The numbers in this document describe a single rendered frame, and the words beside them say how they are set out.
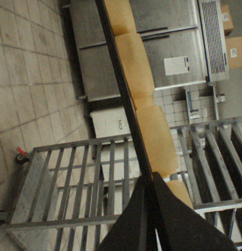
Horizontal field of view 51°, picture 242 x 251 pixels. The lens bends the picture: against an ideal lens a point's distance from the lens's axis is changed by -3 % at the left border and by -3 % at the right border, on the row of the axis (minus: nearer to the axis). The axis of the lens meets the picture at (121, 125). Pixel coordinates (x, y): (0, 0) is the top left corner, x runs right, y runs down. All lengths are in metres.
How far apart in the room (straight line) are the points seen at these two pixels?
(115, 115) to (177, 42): 1.30
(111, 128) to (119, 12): 3.56
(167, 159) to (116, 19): 0.11
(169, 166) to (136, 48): 0.08
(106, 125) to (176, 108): 1.26
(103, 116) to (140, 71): 3.55
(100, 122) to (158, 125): 3.60
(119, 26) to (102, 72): 3.22
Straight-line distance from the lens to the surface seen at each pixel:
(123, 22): 0.21
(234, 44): 3.76
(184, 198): 0.16
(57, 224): 1.41
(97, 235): 1.83
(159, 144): 0.16
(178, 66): 3.41
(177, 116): 4.37
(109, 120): 3.73
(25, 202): 1.70
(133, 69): 0.18
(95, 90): 3.45
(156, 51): 3.40
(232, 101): 4.54
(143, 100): 0.24
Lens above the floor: 0.98
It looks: 7 degrees down
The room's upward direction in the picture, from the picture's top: 81 degrees clockwise
